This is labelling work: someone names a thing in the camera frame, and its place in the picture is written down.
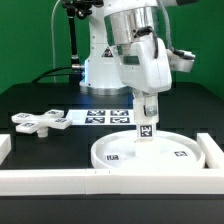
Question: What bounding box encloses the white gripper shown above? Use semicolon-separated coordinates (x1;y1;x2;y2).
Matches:
113;37;172;117

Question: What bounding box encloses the white round table top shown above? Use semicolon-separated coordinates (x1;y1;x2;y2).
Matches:
91;130;205;170

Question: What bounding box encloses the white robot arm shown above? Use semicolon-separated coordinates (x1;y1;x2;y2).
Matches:
81;0;197;119

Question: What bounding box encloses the white marker sheet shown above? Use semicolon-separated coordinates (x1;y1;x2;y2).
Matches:
66;109;135;126

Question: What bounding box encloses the white U-shaped fence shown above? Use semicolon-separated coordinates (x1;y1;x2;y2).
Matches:
0;133;224;196

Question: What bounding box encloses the white cross-shaped table base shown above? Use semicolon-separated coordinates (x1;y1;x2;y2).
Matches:
11;109;72;138

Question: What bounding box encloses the black cable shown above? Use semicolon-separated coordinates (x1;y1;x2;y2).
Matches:
31;65;75;84

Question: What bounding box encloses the grey cable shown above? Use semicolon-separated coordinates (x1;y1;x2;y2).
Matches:
50;0;63;84

